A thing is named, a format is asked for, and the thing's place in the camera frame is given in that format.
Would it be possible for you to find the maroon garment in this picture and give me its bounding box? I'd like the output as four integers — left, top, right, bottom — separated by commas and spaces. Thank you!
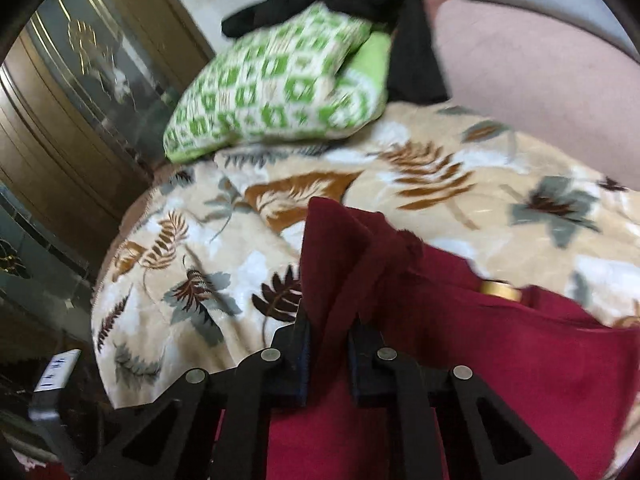
215, 196, 640, 480

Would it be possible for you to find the beige leaf-print blanket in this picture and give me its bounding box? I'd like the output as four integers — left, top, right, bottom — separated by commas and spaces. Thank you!
90, 102, 640, 466

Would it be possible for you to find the wooden wardrobe with glass doors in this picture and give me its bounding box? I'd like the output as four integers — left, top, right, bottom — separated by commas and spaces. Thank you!
0, 0, 217, 361

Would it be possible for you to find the green and white patterned pillow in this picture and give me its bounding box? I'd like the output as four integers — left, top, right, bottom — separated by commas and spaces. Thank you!
164, 2, 396, 165

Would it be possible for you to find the black garment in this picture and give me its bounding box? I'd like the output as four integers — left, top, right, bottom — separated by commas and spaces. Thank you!
221, 0, 449, 106

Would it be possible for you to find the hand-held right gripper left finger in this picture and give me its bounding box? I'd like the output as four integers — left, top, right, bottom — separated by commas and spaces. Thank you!
85, 302, 313, 480

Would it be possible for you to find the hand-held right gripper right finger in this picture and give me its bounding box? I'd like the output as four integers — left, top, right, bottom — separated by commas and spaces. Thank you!
347, 312, 578, 480

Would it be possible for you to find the pink cushion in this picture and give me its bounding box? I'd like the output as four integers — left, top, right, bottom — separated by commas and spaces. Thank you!
424, 0, 640, 191

